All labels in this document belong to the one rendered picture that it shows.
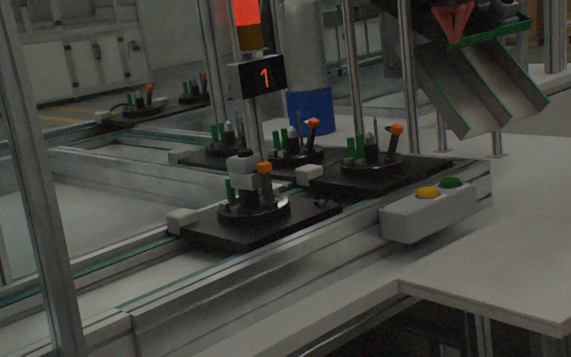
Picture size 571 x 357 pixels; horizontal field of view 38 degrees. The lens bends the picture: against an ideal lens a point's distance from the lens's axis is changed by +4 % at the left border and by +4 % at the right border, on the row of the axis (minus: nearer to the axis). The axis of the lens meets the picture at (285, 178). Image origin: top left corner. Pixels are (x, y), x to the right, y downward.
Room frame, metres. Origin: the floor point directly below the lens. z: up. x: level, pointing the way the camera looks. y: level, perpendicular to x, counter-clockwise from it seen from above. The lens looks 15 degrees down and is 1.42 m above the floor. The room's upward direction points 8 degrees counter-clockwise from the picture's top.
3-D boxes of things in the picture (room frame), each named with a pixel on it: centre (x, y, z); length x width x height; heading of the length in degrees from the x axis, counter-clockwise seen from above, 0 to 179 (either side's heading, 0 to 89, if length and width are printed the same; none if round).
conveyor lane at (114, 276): (1.51, 0.05, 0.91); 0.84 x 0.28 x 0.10; 131
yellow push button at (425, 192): (1.48, -0.26, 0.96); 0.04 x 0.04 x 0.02
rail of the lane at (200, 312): (1.40, -0.08, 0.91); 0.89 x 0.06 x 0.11; 131
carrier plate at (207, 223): (1.47, 0.07, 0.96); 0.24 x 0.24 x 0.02; 41
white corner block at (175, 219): (1.48, 0.21, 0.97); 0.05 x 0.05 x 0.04; 41
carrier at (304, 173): (1.69, -0.19, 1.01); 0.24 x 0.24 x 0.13; 41
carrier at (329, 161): (1.87, -0.03, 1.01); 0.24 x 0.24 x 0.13; 41
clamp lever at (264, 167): (1.44, 0.04, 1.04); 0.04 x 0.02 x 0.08; 41
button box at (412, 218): (1.48, -0.26, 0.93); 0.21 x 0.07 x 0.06; 131
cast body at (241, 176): (1.48, 0.08, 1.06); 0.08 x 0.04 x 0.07; 43
